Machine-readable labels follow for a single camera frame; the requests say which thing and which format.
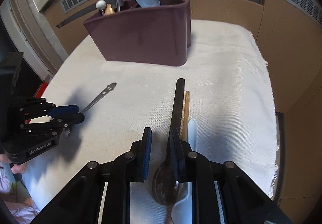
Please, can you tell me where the person's left hand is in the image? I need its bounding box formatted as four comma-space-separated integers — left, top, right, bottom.
0, 154, 27, 174

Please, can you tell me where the wooden cabinet front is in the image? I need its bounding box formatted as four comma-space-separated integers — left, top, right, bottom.
45, 0, 321, 223

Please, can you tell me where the wooden chopstick crossing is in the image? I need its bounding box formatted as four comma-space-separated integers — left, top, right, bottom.
164, 90, 191, 224

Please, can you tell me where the white plastic spoon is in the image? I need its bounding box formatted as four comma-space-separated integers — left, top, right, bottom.
171, 119, 198, 224

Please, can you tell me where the black-handled metal spoon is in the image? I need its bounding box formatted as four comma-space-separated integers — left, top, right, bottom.
152, 78, 185, 205

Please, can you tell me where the white ball-end utensil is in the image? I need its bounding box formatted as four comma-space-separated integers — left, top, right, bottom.
96, 0, 107, 16

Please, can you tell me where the white cloth table mat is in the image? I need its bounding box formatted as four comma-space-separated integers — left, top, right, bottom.
23, 20, 277, 223

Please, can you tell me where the smiley-handle metal spoon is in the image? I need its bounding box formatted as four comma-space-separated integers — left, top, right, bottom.
63, 82, 118, 139

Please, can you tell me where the wooden-handled utensil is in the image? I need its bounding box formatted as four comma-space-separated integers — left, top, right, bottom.
104, 4, 115, 16

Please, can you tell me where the maroon plastic utensil caddy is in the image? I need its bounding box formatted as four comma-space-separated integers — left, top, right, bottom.
83, 0, 191, 67

